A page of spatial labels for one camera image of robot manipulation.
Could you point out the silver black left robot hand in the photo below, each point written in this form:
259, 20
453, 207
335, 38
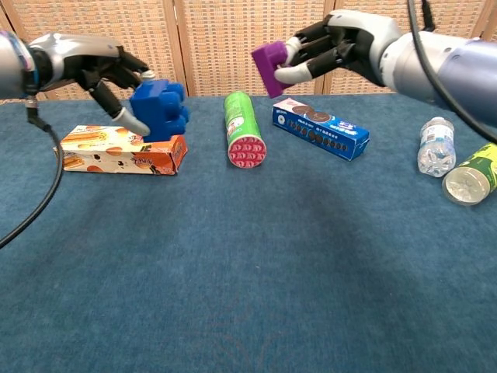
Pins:
70, 58

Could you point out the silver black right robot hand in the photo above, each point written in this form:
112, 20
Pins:
353, 42

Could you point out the purple toy block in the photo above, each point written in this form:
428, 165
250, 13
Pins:
272, 66

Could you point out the blue toy block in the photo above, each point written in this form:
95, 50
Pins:
159, 110

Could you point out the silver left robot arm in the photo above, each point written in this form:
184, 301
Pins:
13, 66

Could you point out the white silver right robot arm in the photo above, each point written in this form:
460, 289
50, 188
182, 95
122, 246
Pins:
454, 66

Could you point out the blue cookie box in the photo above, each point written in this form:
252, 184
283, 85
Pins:
318, 130

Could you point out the orange white biscuit box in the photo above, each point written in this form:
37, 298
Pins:
116, 153

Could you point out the woven wooden folding screen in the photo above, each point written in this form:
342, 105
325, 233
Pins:
233, 46

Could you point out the clear plastic water bottle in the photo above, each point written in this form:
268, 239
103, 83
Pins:
436, 147

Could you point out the green chips can red bottom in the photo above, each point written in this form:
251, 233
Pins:
241, 124

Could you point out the green can clear lid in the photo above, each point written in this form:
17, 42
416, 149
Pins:
470, 182

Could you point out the blue table cloth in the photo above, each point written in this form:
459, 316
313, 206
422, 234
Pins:
233, 272

